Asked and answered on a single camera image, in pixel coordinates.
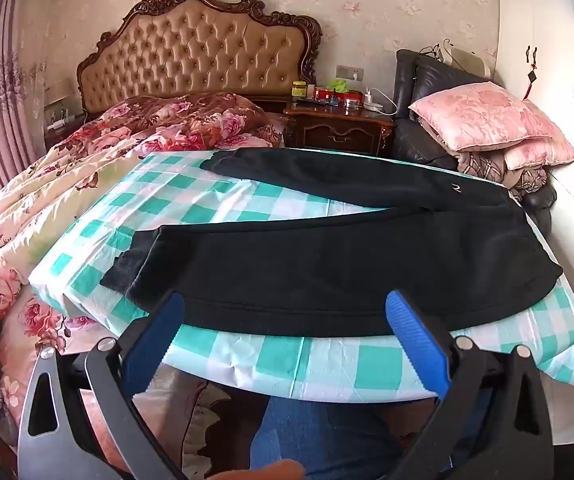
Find large pink pillow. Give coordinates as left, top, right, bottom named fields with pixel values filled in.
left=408, top=81, right=558, bottom=153

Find tufted carved wooden headboard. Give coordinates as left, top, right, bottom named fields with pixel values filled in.
left=76, top=0, right=324, bottom=113

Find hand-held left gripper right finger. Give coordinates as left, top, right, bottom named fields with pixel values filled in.
left=386, top=289, right=555, bottom=480

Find floral quilt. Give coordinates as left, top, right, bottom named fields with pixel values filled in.
left=0, top=92, right=288, bottom=461

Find plaid blanket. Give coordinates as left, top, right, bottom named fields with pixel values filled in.
left=417, top=115, right=550, bottom=201

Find red hanging ornament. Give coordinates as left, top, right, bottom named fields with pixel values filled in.
left=524, top=46, right=540, bottom=101

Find person's leg in blue jeans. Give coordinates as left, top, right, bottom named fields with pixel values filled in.
left=249, top=390, right=492, bottom=480

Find green white checkered tablecloth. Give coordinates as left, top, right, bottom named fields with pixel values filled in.
left=27, top=149, right=574, bottom=403

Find black leather armchair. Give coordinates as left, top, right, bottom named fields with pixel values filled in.
left=391, top=49, right=558, bottom=233

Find dark wooden nightstand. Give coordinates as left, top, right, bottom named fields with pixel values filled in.
left=283, top=99, right=398, bottom=157

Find small pink pillow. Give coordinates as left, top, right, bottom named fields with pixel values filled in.
left=504, top=137, right=574, bottom=171

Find black pants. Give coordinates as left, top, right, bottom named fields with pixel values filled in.
left=99, top=146, right=565, bottom=338

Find white wardrobe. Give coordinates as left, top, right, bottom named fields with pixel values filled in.
left=497, top=0, right=574, bottom=351

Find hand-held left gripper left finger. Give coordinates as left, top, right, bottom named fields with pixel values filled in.
left=17, top=290, right=188, bottom=480

